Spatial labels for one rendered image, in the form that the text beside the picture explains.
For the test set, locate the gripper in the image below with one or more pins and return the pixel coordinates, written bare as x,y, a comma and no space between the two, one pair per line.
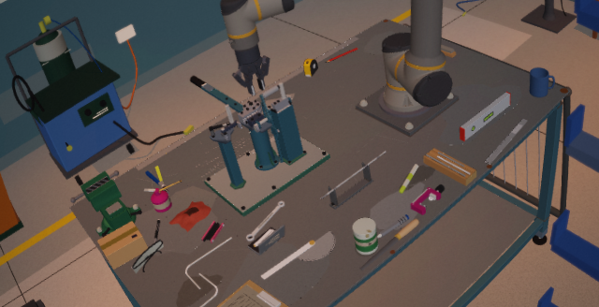
248,59

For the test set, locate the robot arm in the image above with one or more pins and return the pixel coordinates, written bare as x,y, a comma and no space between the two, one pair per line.
426,12

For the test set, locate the grey perforated die block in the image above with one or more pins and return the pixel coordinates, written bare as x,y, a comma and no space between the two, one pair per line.
249,110

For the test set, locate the teal tube bender body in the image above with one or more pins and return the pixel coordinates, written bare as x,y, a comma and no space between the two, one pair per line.
285,134

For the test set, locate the silver picket tube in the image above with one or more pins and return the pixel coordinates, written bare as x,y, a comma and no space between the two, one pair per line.
355,173

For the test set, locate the grey tube rack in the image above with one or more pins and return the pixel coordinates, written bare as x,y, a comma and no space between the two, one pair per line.
348,190

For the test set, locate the white bent tube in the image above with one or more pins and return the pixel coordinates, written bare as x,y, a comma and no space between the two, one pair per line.
206,252

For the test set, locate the pink clamp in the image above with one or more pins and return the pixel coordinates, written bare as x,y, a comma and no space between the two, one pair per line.
423,200

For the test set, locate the teal lever with black grip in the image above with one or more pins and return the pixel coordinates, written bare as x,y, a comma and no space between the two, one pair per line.
215,91

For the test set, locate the yellow tape measure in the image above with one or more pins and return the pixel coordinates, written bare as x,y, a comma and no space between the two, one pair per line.
311,67

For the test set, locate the red pencil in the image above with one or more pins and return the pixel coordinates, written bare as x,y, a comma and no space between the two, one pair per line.
341,54

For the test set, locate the teal framed workbench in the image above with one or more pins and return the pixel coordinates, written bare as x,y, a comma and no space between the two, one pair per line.
327,190

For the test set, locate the yellow pen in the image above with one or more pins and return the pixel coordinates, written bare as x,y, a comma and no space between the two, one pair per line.
159,174

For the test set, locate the yellow pencil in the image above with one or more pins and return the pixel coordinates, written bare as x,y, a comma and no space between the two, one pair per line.
171,185

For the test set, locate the blue pen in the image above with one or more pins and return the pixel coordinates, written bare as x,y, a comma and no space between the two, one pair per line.
151,177

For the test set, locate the silver wrench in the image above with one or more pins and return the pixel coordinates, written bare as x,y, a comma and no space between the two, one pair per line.
265,222

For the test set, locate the red rag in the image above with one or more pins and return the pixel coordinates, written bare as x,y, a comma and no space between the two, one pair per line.
189,214

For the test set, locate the dark grey mounting plate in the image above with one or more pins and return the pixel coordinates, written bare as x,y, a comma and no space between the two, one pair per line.
402,119

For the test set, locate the pink pen cup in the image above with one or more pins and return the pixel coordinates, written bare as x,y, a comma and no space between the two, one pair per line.
161,200

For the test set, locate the black and pink brush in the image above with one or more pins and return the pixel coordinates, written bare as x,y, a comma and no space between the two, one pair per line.
213,231

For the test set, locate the grey small tray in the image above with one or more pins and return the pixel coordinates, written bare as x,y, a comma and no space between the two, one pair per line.
272,238

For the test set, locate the black marker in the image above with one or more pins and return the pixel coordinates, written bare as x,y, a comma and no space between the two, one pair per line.
157,229

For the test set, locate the blue welding machine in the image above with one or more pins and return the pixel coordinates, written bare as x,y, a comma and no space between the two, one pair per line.
79,124

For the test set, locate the yellow-green marker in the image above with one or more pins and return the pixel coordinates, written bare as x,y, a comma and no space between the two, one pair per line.
409,179

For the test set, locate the green bench vise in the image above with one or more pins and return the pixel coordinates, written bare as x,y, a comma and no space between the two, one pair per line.
105,199

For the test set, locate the white tin with green bands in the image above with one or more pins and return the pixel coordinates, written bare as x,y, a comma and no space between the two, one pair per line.
365,237

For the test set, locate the black safety glasses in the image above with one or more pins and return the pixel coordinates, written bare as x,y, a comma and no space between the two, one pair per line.
149,254

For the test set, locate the cardboard box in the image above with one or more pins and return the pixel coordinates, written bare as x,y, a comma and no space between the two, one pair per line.
122,245

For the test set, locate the wooden tray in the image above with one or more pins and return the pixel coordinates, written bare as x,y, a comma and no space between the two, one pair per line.
449,166

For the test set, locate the brown clipboard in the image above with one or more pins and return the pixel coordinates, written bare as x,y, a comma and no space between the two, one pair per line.
250,297

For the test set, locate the white and red spirit level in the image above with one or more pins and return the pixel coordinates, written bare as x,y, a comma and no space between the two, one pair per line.
485,116

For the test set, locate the steel ruler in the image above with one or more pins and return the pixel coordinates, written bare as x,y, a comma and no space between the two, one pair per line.
505,141

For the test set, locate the orange board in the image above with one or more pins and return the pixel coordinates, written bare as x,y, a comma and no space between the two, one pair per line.
8,209

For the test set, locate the blue mug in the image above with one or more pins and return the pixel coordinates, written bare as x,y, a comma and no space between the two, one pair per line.
539,83

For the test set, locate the dark grey floor stand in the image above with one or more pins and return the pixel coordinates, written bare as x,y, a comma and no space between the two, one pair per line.
548,14

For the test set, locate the white wall box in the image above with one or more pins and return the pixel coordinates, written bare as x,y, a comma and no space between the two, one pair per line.
125,33

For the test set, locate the blue shelf bracket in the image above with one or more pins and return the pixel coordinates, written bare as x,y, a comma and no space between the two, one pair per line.
582,143
573,246
546,299

